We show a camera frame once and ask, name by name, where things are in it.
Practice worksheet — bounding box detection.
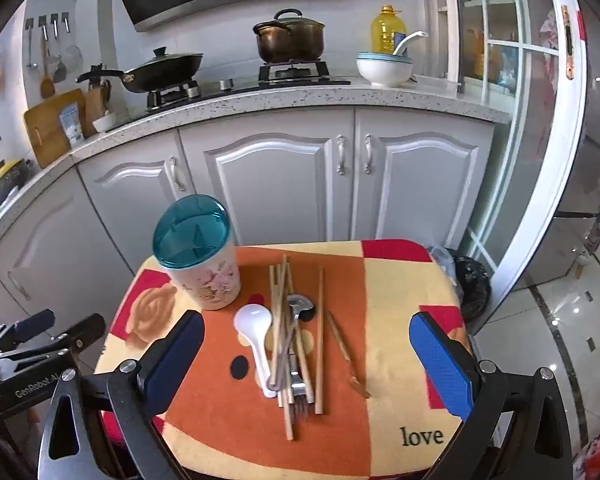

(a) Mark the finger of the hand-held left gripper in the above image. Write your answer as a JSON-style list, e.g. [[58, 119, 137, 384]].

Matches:
[[0, 308, 57, 349], [0, 312, 107, 362]]

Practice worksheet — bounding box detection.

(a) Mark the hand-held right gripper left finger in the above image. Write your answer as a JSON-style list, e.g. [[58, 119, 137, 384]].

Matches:
[[39, 310, 206, 480]]

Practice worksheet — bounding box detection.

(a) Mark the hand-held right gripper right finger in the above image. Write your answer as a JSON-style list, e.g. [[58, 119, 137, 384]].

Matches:
[[409, 311, 588, 480]]

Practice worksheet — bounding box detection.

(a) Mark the floral utensil holder teal lid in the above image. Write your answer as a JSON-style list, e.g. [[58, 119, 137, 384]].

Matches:
[[152, 195, 242, 312]]

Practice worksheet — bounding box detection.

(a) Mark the white plastic soup spoon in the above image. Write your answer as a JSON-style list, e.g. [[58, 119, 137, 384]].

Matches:
[[233, 304, 280, 400]]

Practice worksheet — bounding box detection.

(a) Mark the pile of wooden chopsticks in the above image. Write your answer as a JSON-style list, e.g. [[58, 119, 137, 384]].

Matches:
[[267, 254, 327, 442]]

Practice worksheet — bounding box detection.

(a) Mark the metal fork brown handle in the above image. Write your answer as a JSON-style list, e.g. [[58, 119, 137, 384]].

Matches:
[[270, 320, 313, 418]]

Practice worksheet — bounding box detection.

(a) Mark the metal spoon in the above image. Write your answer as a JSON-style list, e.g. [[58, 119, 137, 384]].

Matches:
[[285, 294, 316, 361]]

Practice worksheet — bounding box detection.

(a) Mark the black trash bag bin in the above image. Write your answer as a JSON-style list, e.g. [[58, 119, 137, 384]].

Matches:
[[430, 254, 492, 333]]

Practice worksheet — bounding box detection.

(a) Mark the white cabinet door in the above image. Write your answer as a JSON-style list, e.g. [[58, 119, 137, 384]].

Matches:
[[0, 160, 136, 341], [355, 107, 496, 253], [75, 130, 231, 281], [179, 108, 357, 247]]

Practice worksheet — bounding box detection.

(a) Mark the orange yellow printed blanket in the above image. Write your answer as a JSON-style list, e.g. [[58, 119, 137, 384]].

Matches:
[[94, 239, 473, 480]]

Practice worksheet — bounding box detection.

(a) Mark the clear plastic bag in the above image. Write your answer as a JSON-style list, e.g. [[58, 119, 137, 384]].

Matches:
[[426, 245, 463, 286]]

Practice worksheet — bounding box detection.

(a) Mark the dark pot yellow lid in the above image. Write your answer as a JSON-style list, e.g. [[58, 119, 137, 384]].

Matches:
[[0, 158, 33, 206]]

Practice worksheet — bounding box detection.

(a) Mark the red packet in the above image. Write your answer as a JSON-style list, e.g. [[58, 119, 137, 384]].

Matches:
[[572, 432, 600, 480]]

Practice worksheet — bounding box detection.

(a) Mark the wooden cutting board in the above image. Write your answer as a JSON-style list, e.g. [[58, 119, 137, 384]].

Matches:
[[23, 89, 88, 169]]

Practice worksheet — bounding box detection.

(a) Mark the white blue packet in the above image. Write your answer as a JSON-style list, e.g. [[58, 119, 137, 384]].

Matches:
[[59, 102, 86, 150]]

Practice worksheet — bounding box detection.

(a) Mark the wooden knife block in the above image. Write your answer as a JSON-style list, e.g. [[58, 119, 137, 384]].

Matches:
[[82, 64, 112, 121]]

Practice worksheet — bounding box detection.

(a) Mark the hanging wooden spatula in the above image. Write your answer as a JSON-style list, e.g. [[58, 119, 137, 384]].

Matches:
[[39, 16, 56, 100]]

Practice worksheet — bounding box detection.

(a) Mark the hanging metal skimmer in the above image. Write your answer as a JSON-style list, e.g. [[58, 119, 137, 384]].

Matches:
[[51, 14, 67, 83]]

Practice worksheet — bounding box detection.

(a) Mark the hanging mesh strainer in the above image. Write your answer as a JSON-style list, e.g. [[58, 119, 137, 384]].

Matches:
[[62, 11, 83, 68]]

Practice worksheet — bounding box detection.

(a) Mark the black wok with lid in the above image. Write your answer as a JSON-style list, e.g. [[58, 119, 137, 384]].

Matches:
[[76, 46, 204, 95]]

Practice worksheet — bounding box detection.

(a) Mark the hanging metal ladle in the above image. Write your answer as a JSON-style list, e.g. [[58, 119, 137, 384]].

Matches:
[[25, 19, 37, 70]]

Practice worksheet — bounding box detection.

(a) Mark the black gas stove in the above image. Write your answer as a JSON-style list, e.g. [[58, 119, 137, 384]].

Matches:
[[145, 60, 353, 112]]

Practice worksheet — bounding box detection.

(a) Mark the large white bowl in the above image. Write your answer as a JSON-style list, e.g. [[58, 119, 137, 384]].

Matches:
[[356, 57, 415, 87]]

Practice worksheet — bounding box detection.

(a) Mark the blue rimmed bowl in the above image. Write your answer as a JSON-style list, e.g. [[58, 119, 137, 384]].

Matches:
[[356, 51, 414, 65]]

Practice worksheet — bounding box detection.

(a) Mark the copper door latch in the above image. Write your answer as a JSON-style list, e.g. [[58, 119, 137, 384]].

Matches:
[[560, 5, 576, 81]]

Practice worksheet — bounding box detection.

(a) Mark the glass pane cabinet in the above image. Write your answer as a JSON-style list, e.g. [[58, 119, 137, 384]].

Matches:
[[437, 0, 531, 98]]

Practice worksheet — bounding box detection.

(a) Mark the white ladle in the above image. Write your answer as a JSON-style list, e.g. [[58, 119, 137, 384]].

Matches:
[[392, 31, 429, 56]]

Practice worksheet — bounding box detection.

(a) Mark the yellow oil bottle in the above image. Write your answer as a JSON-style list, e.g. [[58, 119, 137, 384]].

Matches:
[[371, 5, 408, 56]]

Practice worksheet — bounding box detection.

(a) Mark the bronze pot with lid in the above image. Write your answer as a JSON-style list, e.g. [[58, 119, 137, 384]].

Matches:
[[252, 8, 327, 63]]

